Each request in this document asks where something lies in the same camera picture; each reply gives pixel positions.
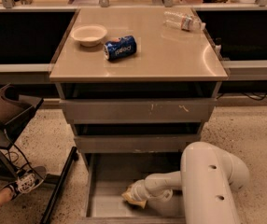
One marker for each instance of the black and white sneaker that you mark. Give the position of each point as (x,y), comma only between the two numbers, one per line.
(29,181)

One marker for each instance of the white paper bowl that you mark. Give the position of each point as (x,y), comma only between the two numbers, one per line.
(89,35)

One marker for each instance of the grey drawer cabinet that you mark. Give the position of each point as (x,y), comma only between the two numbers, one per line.
(168,64)

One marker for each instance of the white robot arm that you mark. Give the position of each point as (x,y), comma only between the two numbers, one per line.
(208,176)

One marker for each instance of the open bottom drawer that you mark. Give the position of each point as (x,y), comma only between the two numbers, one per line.
(111,174)

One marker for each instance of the blue pepsi can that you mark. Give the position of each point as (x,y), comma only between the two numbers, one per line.
(120,48)

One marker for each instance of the grey drawer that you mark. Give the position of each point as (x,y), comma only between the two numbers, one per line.
(134,143)
(135,111)

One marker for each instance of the yellow sponge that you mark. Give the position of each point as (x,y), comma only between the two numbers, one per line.
(128,197)

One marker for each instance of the grey top drawer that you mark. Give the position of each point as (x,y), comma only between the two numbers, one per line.
(135,111)

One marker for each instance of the clear plastic water bottle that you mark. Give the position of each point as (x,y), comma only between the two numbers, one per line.
(182,21)

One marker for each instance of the grey middle drawer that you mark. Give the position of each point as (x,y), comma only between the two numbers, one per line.
(134,143)

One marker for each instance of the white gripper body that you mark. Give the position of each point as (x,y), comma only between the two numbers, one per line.
(138,190)

